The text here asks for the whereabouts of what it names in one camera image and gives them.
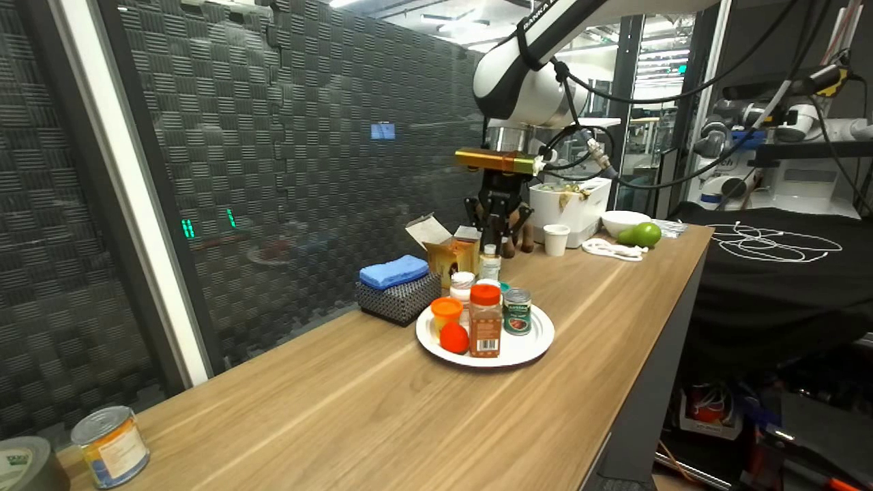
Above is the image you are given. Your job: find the orange lid dough tub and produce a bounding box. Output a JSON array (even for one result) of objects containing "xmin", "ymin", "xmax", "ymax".
[{"xmin": 429, "ymin": 296, "xmax": 463, "ymax": 335}]

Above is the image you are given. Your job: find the open yellow cardboard box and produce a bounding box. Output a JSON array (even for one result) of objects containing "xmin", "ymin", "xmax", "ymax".
[{"xmin": 403, "ymin": 214, "xmax": 487, "ymax": 292}]

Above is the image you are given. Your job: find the small white bowl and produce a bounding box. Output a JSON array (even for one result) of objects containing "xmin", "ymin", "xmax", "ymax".
[{"xmin": 600, "ymin": 210, "xmax": 653, "ymax": 241}]

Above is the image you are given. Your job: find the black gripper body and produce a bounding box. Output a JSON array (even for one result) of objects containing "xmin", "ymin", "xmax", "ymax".
[{"xmin": 474, "ymin": 172, "xmax": 530, "ymax": 222}]

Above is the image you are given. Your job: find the white paper cup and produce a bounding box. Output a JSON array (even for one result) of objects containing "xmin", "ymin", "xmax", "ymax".
[{"xmin": 540, "ymin": 222, "xmax": 574, "ymax": 259}]

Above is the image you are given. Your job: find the white window frame post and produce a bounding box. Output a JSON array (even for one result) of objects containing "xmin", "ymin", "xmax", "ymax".
[{"xmin": 50, "ymin": 0, "xmax": 217, "ymax": 390}]

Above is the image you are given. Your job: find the white paper plate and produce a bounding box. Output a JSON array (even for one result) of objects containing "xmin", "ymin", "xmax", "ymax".
[{"xmin": 413, "ymin": 297, "xmax": 558, "ymax": 371}]

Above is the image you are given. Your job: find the gray round tin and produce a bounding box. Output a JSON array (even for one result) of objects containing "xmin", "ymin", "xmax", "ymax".
[{"xmin": 0, "ymin": 435, "xmax": 73, "ymax": 491}]

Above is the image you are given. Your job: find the brown moose plush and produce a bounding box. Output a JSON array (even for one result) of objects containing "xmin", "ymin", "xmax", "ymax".
[{"xmin": 493, "ymin": 203, "xmax": 537, "ymax": 259}]

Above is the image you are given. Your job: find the gold wrist camera bar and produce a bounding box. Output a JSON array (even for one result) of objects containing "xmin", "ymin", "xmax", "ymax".
[{"xmin": 454, "ymin": 147, "xmax": 540, "ymax": 179}]

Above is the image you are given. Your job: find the white pill bottle blue label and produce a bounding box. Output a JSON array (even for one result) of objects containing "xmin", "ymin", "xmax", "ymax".
[{"xmin": 448, "ymin": 271, "xmax": 477, "ymax": 309}]

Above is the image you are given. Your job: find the large white bucket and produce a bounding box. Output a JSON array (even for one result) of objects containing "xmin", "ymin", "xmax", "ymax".
[{"xmin": 528, "ymin": 179, "xmax": 614, "ymax": 252}]

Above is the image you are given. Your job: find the green fruit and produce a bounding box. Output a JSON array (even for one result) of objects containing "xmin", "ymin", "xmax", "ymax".
[{"xmin": 618, "ymin": 222, "xmax": 667, "ymax": 252}]

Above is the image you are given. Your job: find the black cloth covered table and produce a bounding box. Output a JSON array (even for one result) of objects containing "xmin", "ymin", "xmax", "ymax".
[{"xmin": 676, "ymin": 203, "xmax": 873, "ymax": 311}]

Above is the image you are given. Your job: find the green tin can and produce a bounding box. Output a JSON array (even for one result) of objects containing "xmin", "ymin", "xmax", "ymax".
[{"xmin": 502, "ymin": 296, "xmax": 536, "ymax": 338}]

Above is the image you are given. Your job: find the gray foam block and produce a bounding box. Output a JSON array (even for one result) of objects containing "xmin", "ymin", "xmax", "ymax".
[{"xmin": 356, "ymin": 273, "xmax": 444, "ymax": 327}]

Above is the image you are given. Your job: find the orange spice bottle red lid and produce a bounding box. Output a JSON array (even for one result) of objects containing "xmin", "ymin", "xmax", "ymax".
[{"xmin": 468, "ymin": 281, "xmax": 506, "ymax": 360}]

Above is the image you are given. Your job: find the white looped cable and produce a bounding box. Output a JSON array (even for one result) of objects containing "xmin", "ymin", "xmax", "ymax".
[{"xmin": 713, "ymin": 222, "xmax": 847, "ymax": 269}]

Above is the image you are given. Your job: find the blue folded cloth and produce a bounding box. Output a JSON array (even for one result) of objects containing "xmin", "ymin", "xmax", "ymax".
[{"xmin": 358, "ymin": 254, "xmax": 433, "ymax": 292}]

